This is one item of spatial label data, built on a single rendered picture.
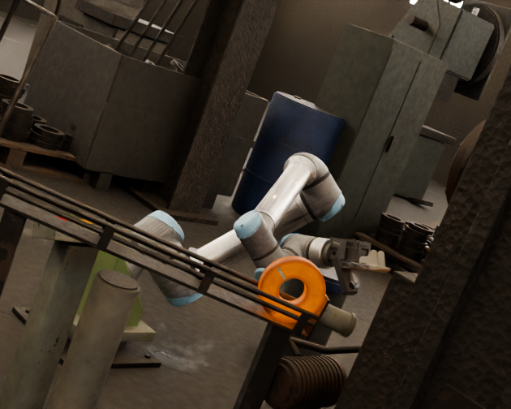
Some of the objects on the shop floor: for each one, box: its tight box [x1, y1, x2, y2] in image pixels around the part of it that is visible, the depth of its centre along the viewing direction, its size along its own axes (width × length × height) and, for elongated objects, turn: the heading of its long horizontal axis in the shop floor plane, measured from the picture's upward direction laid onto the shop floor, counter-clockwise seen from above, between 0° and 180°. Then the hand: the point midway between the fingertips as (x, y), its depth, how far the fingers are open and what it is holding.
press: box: [388, 0, 511, 207], centre depth 1013 cm, size 137×116×271 cm
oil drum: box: [231, 92, 346, 234], centre depth 601 cm, size 59×59×89 cm
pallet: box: [354, 213, 440, 275], centre depth 604 cm, size 120×81×44 cm
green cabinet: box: [300, 23, 449, 240], centre depth 611 cm, size 48×70×150 cm
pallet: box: [0, 72, 92, 184], centre depth 504 cm, size 120×81×44 cm
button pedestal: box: [0, 222, 132, 409], centre depth 228 cm, size 16×24×62 cm, turn 73°
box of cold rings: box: [24, 20, 268, 209], centre depth 562 cm, size 123×93×87 cm
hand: (385, 271), depth 233 cm, fingers closed
